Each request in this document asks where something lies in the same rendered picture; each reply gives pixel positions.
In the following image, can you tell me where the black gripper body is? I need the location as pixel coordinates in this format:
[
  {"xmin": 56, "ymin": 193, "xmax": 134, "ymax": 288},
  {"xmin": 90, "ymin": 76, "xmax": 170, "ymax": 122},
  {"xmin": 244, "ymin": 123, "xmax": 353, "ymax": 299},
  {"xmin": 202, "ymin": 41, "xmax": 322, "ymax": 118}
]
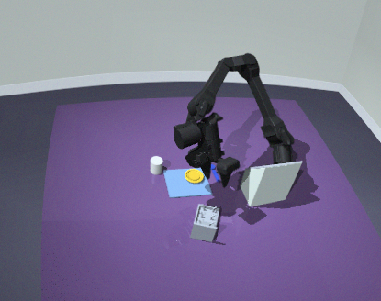
[{"xmin": 198, "ymin": 137, "xmax": 240, "ymax": 175}]

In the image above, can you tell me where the yellow round plate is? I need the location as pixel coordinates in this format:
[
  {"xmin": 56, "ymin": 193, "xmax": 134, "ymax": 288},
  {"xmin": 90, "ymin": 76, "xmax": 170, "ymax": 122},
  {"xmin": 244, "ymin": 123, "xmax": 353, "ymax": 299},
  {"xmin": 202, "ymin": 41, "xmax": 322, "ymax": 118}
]
[{"xmin": 185, "ymin": 169, "xmax": 204, "ymax": 184}]

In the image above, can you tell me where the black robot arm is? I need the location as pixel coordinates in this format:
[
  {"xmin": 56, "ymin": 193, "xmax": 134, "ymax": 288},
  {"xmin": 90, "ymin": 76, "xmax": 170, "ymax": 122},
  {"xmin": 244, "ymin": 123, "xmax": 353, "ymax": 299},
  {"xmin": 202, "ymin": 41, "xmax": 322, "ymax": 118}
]
[{"xmin": 173, "ymin": 53, "xmax": 295, "ymax": 169}]

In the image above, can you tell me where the white cylinder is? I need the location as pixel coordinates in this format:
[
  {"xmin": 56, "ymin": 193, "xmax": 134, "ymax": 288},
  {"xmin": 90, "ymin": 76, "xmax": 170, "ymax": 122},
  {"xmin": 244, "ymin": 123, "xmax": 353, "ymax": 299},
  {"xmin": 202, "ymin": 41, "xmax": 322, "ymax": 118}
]
[{"xmin": 151, "ymin": 156, "xmax": 162, "ymax": 175}]

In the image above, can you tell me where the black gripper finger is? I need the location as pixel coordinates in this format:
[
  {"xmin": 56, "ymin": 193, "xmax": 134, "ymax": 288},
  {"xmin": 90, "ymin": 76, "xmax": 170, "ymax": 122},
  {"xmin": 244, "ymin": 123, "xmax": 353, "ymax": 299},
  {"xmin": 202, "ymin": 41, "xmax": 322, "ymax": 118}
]
[
  {"xmin": 216, "ymin": 172, "xmax": 232, "ymax": 187},
  {"xmin": 200, "ymin": 162, "xmax": 211, "ymax": 180}
]

